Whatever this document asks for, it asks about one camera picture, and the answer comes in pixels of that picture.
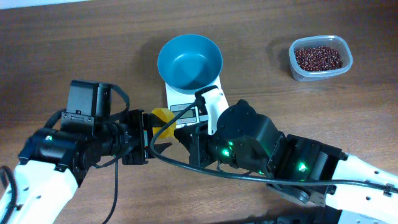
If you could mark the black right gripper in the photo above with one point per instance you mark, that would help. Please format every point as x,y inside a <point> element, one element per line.
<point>210,156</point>

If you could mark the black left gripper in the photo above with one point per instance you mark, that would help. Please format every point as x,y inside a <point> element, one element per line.
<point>170,144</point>

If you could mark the yellow plastic measuring scoop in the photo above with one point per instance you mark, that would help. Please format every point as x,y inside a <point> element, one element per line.
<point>166,115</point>

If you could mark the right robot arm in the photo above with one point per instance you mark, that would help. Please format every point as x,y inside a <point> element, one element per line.
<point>316,172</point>

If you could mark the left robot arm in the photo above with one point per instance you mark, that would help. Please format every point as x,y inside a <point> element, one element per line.
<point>57,157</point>

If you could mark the blue plastic bowl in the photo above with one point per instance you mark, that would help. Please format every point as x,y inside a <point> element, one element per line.
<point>189,62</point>

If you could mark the clear plastic container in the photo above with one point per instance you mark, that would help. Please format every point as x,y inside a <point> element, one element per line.
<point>333,41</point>

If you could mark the red adzuki beans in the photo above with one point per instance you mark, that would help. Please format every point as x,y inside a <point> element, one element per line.
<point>318,59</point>

